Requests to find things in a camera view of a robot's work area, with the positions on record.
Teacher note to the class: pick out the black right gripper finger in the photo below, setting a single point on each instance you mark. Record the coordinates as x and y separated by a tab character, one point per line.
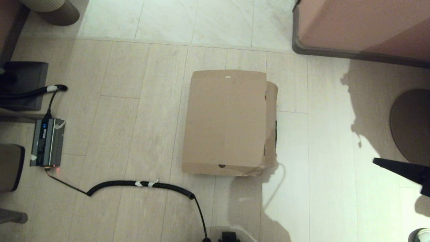
411	171

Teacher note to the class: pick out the brown cardboard shoe box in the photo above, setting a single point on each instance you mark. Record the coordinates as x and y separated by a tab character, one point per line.
225	121

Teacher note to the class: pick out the robot base chassis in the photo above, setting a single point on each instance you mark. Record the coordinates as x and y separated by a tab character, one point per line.
229	237

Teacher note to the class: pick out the grey power inverter box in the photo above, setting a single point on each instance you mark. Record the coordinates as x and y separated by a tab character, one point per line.
47	141

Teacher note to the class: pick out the dark grey square box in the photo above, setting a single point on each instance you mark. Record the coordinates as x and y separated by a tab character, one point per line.
23	74

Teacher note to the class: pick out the round brown table base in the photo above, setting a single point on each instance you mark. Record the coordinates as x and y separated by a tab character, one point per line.
413	127

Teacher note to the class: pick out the grey round robot part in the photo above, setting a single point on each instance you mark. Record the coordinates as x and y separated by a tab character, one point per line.
421	236

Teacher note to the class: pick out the pink sofa grey base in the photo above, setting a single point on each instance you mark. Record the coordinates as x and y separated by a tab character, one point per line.
362	23

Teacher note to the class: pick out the beige ribbed round stool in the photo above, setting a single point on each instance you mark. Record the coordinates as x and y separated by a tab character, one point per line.
63	15

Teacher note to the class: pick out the brown stool black rim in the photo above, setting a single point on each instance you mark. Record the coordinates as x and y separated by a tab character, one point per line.
10	166

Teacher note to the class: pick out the grey furniture leg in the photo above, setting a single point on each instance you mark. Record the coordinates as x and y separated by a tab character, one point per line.
11	216

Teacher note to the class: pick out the brown wooden furniture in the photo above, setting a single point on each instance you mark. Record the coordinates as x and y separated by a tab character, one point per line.
8	23

